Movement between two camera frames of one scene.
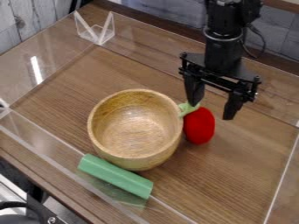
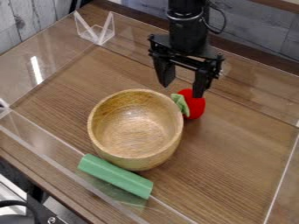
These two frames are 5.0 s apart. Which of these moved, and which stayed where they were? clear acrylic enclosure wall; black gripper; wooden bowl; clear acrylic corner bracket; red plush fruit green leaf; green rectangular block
Moved: black gripper; red plush fruit green leaf
Stayed: wooden bowl; green rectangular block; clear acrylic enclosure wall; clear acrylic corner bracket
